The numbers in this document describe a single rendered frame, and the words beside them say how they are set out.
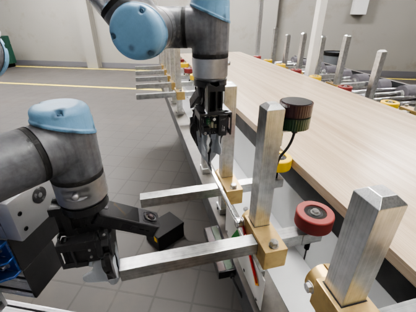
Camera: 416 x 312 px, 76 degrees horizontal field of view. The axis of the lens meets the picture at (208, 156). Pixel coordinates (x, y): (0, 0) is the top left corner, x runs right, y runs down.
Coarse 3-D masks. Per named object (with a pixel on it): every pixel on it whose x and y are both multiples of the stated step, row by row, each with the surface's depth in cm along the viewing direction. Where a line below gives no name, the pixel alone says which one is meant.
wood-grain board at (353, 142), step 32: (256, 64) 225; (256, 96) 140; (288, 96) 140; (320, 96) 140; (352, 96) 140; (256, 128) 103; (320, 128) 101; (352, 128) 101; (384, 128) 101; (320, 160) 79; (352, 160) 79; (384, 160) 79; (320, 192) 68; (352, 192) 65
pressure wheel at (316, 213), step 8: (296, 208) 59; (304, 208) 59; (312, 208) 59; (320, 208) 59; (328, 208) 58; (296, 216) 58; (304, 216) 56; (312, 216) 57; (320, 216) 57; (328, 216) 56; (296, 224) 58; (304, 224) 56; (312, 224) 55; (320, 224) 54; (328, 224) 54; (304, 232) 57; (312, 232) 55; (320, 232) 55; (328, 232) 56; (304, 248) 63
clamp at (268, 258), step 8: (248, 216) 62; (248, 224) 60; (248, 232) 60; (256, 232) 57; (264, 232) 57; (272, 232) 57; (256, 240) 56; (264, 240) 55; (280, 240) 55; (264, 248) 53; (280, 248) 53; (256, 256) 57; (264, 256) 53; (272, 256) 53; (280, 256) 54; (264, 264) 54; (272, 264) 54; (280, 264) 55
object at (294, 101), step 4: (284, 100) 48; (288, 100) 48; (292, 100) 48; (296, 100) 48; (300, 100) 48; (304, 100) 48; (308, 100) 48; (288, 104) 47; (292, 104) 46; (296, 104) 46; (300, 104) 46; (304, 104) 46; (308, 104) 46; (292, 132) 51; (296, 132) 51; (292, 136) 52; (292, 140) 52; (280, 144) 50; (288, 144) 52; (288, 148) 53; (284, 152) 53; (280, 156) 53
